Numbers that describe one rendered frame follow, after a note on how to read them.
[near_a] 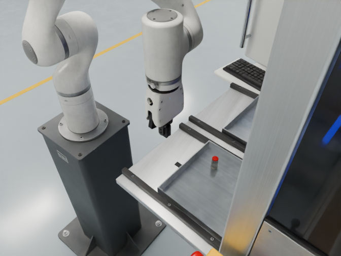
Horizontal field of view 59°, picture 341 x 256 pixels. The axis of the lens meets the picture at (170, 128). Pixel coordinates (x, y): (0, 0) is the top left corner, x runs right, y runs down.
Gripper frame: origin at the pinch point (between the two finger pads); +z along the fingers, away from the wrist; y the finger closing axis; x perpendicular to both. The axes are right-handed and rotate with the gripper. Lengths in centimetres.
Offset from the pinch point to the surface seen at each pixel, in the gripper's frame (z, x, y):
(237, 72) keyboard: 28, 19, 73
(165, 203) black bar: 20.3, -7.1, -7.8
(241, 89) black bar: 21, 6, 54
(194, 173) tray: 22.1, -5.8, 7.4
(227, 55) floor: 110, 103, 206
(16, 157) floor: 110, 136, -12
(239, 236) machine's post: 0.0, -31.6, -12.4
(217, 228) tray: 22.1, -22.7, -2.9
